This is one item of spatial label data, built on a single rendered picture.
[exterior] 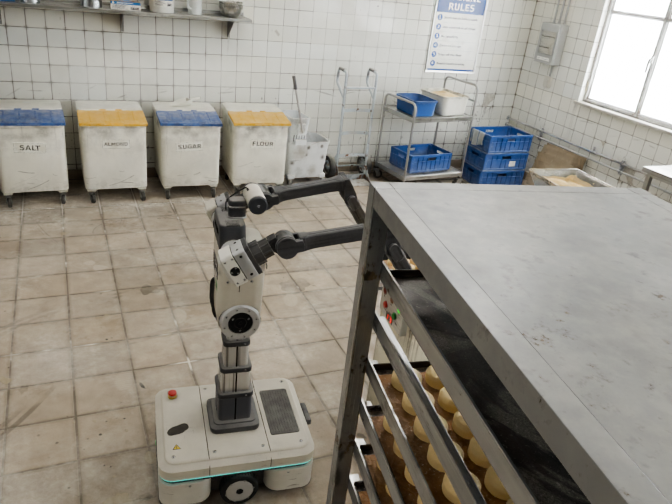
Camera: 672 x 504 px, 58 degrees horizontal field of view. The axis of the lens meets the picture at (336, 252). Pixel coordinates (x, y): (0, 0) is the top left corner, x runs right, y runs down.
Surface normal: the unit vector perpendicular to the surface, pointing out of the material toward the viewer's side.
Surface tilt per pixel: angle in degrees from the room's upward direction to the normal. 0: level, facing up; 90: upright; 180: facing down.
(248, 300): 101
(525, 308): 0
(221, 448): 0
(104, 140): 92
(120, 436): 0
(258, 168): 93
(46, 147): 91
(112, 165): 93
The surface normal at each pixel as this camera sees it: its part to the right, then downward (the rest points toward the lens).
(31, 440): 0.11, -0.90
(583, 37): -0.91, 0.08
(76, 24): 0.39, 0.44
